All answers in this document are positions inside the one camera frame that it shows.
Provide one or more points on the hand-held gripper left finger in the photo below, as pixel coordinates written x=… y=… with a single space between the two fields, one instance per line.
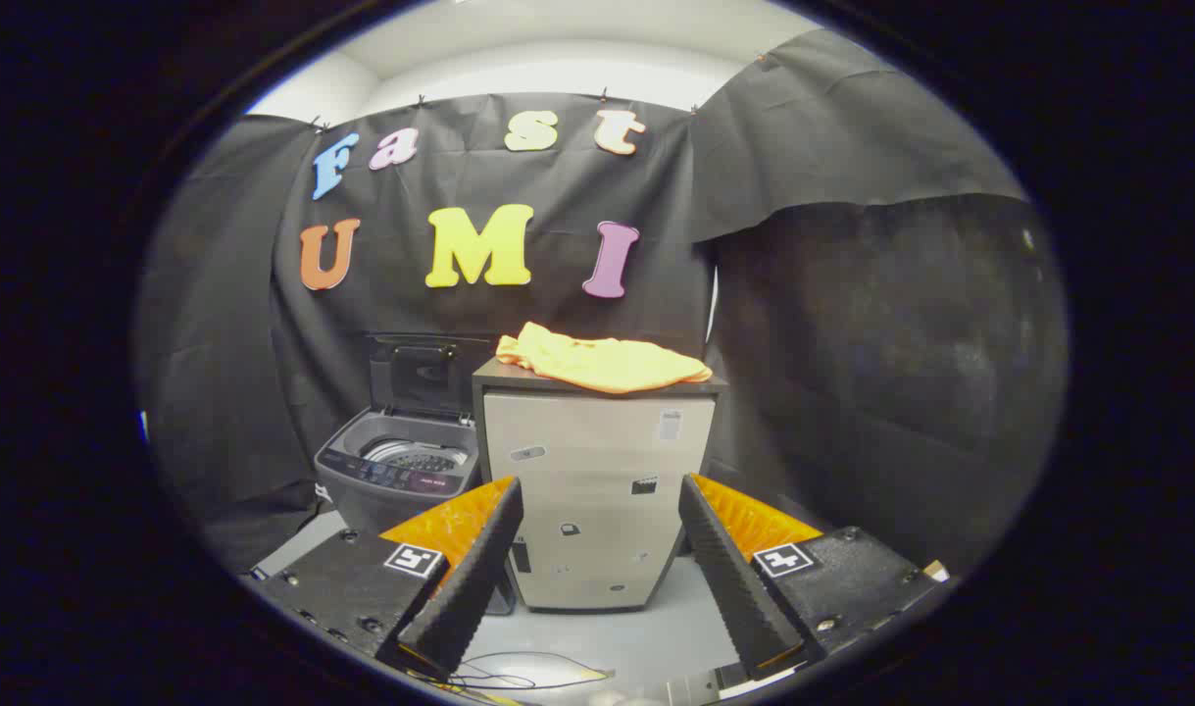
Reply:
x=474 y=579

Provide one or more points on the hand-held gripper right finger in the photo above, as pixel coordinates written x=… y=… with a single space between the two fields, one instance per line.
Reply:
x=729 y=579

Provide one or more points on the grey washing machine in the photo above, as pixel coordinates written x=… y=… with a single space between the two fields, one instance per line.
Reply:
x=362 y=480

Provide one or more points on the orange polo shirt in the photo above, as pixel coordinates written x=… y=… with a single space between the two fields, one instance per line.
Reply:
x=607 y=361

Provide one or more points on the beige cabinet with dark top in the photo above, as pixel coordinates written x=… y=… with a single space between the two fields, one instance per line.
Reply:
x=597 y=461

